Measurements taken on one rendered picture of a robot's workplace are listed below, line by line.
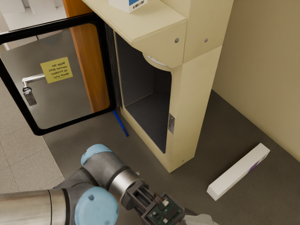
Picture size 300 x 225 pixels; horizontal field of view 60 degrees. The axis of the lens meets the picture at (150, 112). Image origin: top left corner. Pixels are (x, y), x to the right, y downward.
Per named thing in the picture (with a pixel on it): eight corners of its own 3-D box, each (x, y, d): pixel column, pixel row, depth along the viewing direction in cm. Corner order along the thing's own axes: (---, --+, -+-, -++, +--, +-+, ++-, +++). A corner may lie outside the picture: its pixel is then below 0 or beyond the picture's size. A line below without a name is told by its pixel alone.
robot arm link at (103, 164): (80, 173, 66) (106, 153, 71) (107, 202, 61) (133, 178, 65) (73, 156, 61) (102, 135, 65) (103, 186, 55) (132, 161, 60)
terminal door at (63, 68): (117, 109, 100) (102, 11, 69) (35, 137, 91) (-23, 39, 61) (116, 107, 100) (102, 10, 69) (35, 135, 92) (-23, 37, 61)
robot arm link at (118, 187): (111, 199, 62) (135, 176, 65) (124, 212, 59) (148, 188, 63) (106, 185, 56) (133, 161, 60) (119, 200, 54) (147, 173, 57)
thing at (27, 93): (37, 105, 79) (31, 91, 75) (30, 107, 79) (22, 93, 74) (36, 100, 80) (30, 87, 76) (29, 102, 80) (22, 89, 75)
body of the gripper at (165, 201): (162, 240, 47) (118, 196, 53) (162, 252, 54) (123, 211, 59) (188, 209, 51) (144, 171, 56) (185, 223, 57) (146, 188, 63)
